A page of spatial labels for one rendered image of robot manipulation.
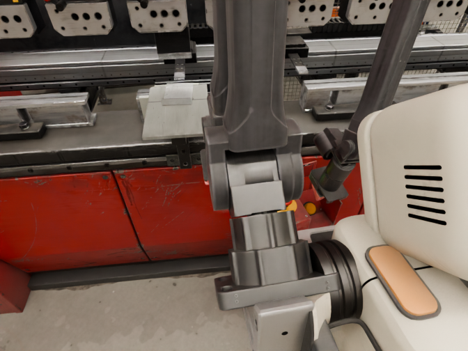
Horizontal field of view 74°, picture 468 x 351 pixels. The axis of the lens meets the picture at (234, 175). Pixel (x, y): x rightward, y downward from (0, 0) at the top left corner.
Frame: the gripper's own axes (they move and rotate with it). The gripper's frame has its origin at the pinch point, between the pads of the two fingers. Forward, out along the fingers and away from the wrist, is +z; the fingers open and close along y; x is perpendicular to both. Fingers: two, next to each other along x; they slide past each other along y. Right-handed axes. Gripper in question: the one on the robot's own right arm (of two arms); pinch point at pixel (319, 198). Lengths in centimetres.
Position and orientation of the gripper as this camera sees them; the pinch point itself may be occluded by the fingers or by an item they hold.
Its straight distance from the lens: 95.2
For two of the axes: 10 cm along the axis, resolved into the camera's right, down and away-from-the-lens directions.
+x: -9.4, 2.5, -2.4
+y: -3.4, -8.1, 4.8
